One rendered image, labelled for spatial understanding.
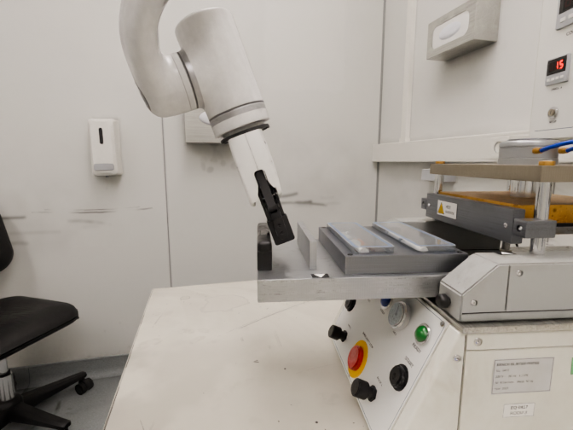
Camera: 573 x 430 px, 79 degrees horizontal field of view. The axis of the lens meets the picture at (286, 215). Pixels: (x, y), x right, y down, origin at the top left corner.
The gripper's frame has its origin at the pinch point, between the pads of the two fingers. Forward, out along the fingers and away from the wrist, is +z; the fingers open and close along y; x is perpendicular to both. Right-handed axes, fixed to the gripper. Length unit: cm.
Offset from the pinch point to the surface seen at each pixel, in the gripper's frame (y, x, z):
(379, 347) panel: 4.3, 7.8, 21.8
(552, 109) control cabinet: -10, 55, -1
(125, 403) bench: 2.7, -31.4, 16.3
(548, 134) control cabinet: -11, 54, 3
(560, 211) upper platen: 10.3, 35.3, 8.7
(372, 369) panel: 5.3, 5.5, 24.1
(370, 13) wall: -149, 87, -65
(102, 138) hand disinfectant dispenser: -116, -62, -45
